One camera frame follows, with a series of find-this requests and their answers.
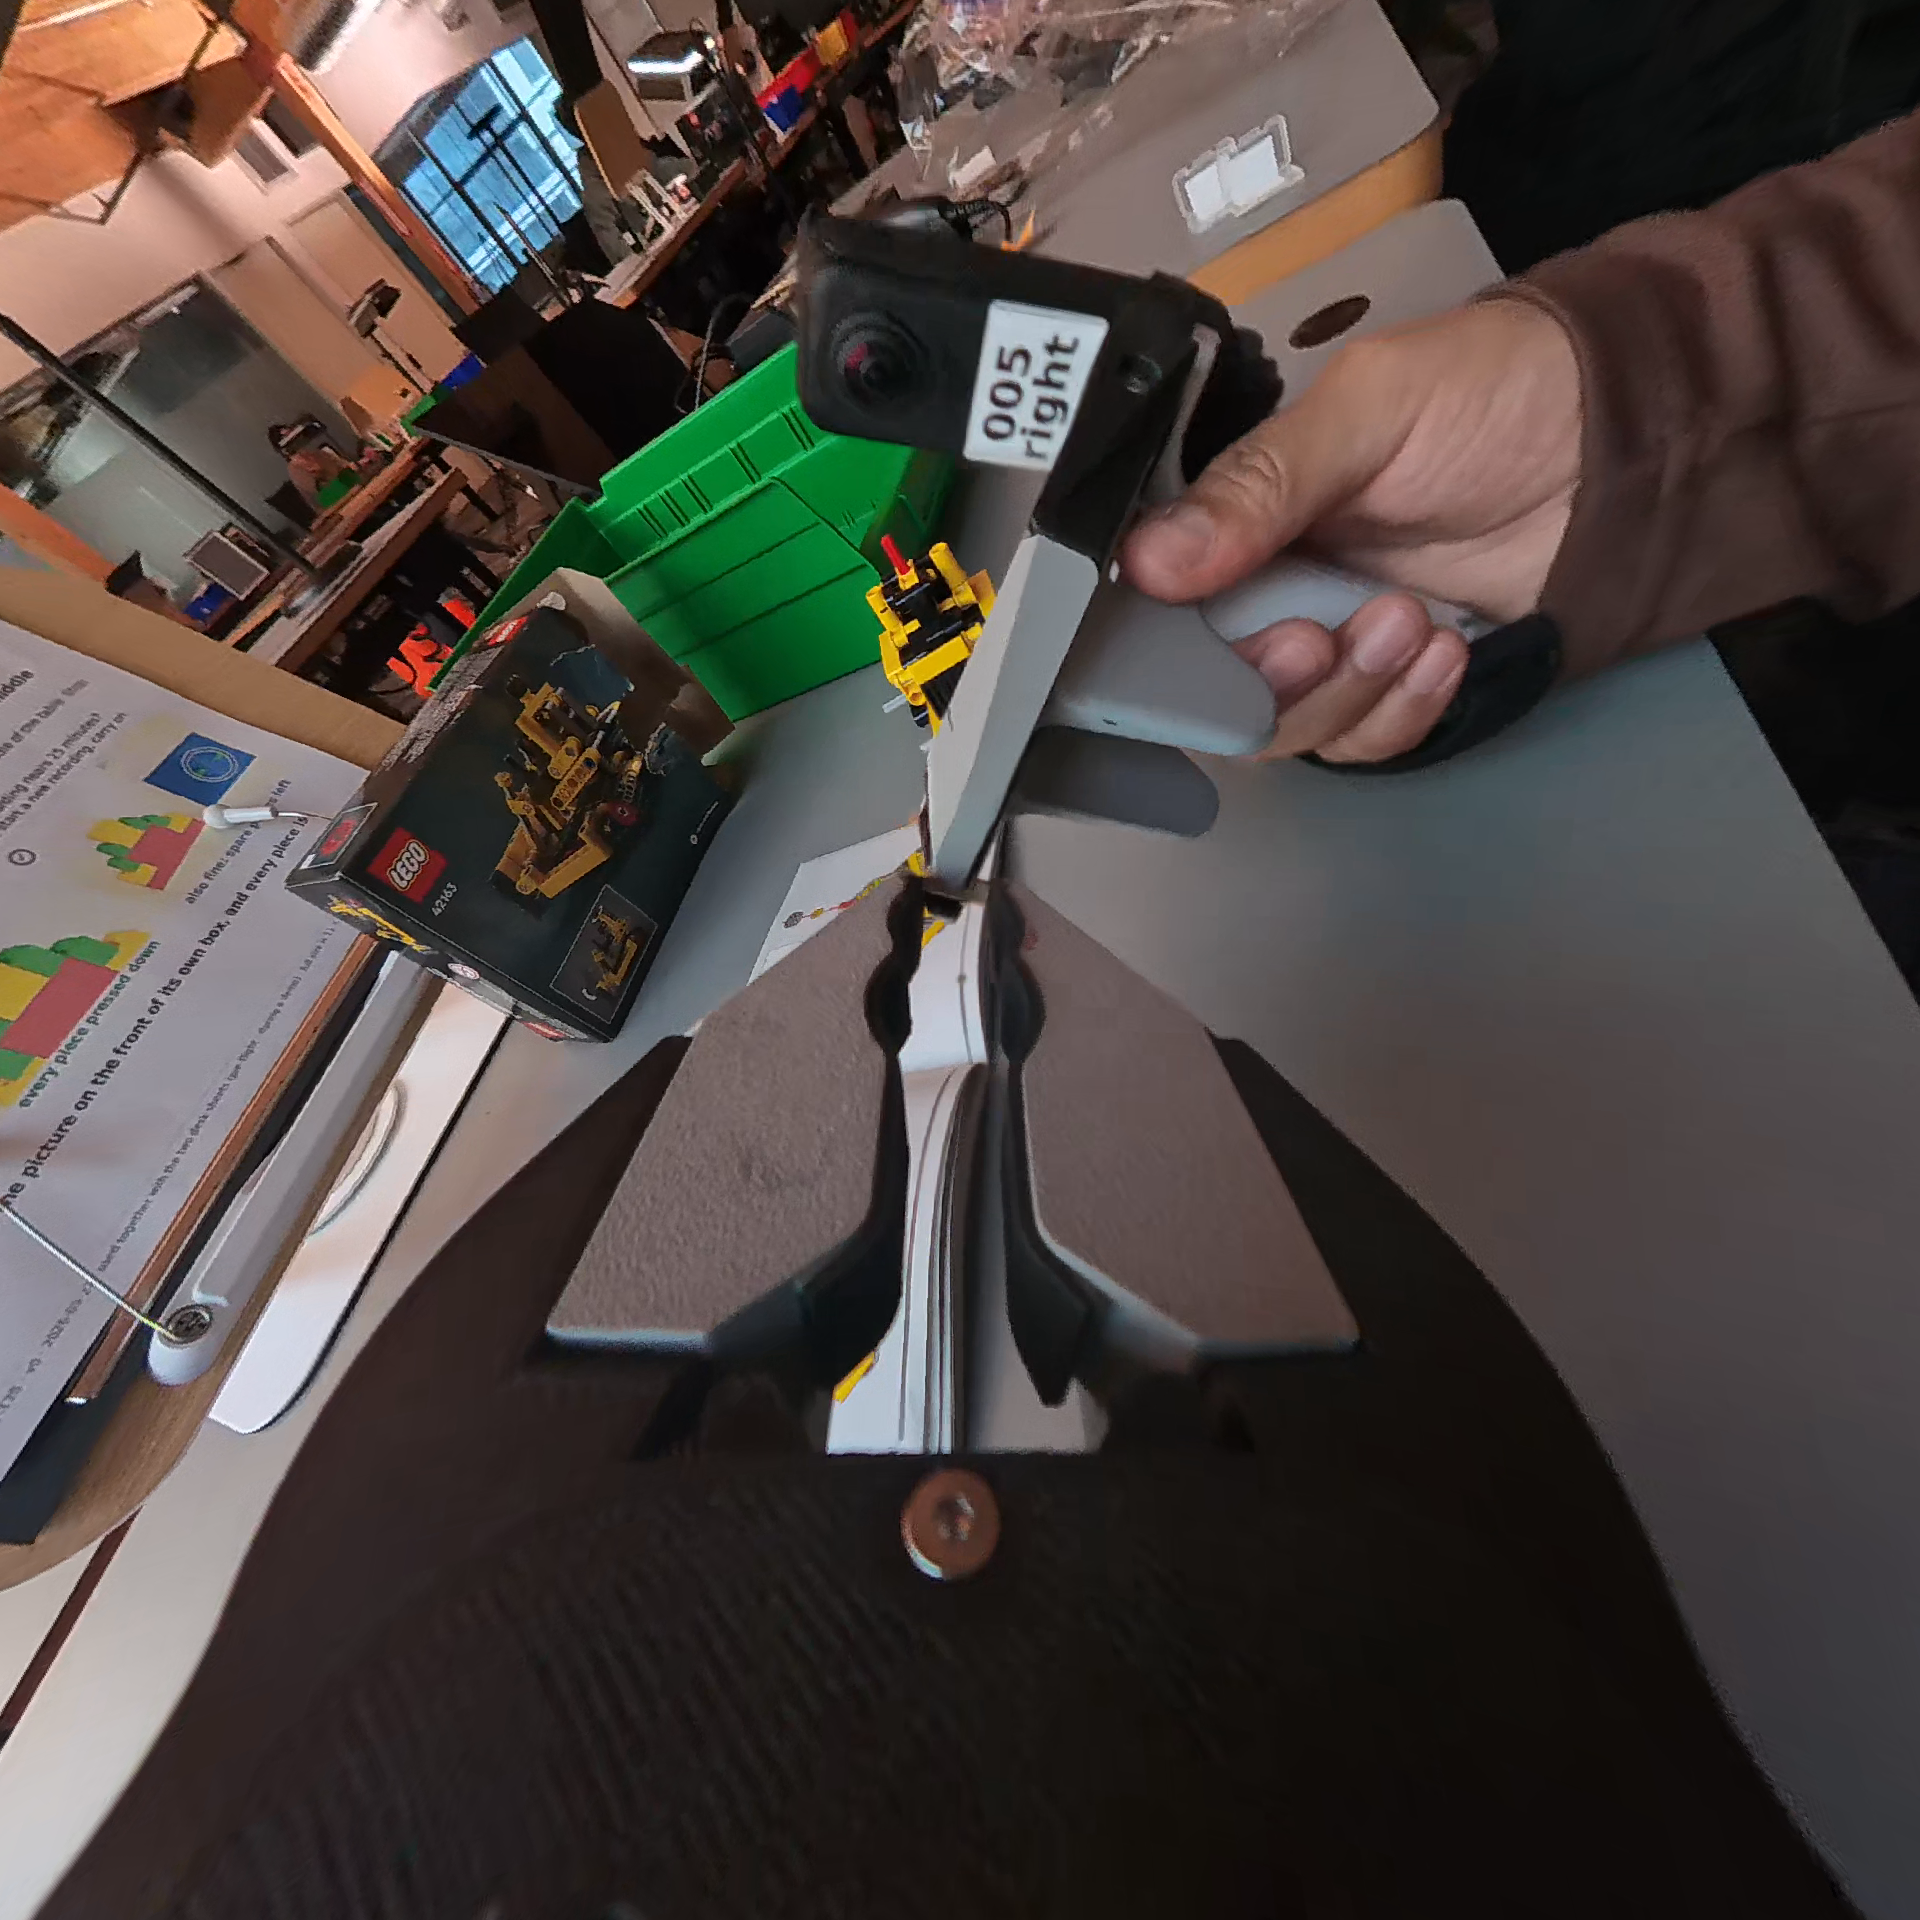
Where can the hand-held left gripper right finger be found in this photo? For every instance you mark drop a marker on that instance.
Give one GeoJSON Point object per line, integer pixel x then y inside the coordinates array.
{"type": "Point", "coordinates": [1171, 1170]}

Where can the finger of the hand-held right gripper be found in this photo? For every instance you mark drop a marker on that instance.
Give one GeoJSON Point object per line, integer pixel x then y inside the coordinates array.
{"type": "Point", "coordinates": [1004, 704]}

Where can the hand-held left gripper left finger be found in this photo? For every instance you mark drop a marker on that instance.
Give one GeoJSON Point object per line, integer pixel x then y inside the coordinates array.
{"type": "Point", "coordinates": [734, 1154]}

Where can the lego instruction booklet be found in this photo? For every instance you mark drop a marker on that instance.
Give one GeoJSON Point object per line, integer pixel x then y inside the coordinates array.
{"type": "Point", "coordinates": [939, 990]}

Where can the person's right forearm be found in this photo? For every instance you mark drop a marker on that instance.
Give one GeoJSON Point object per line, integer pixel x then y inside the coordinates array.
{"type": "Point", "coordinates": [1725, 375]}

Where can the yellow black lego model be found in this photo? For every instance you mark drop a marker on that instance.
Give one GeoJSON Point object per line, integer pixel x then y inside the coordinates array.
{"type": "Point", "coordinates": [922, 614]}

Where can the dark lego set box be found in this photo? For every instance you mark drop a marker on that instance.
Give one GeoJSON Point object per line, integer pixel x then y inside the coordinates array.
{"type": "Point", "coordinates": [525, 810]}

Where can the person's right hand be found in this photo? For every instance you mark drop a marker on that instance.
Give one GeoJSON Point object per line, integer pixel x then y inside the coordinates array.
{"type": "Point", "coordinates": [1424, 450]}

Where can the green plastic bin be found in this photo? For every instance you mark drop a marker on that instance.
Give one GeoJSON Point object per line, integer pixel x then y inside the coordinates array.
{"type": "Point", "coordinates": [721, 525]}

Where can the crumpled clear plastic wrap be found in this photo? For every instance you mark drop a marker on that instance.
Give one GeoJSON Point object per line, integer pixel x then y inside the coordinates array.
{"type": "Point", "coordinates": [1035, 39]}

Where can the white stand base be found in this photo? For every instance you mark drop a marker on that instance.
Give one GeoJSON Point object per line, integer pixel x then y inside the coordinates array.
{"type": "Point", "coordinates": [391, 1140]}

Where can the small clear plastic case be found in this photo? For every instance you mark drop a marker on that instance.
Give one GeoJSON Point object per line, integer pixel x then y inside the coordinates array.
{"type": "Point", "coordinates": [1238, 172]}

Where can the large window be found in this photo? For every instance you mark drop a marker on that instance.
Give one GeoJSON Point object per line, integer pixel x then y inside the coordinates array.
{"type": "Point", "coordinates": [480, 165]}

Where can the printed sheet with brick pictures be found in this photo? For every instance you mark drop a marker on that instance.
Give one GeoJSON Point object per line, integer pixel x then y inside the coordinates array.
{"type": "Point", "coordinates": [120, 1050]}

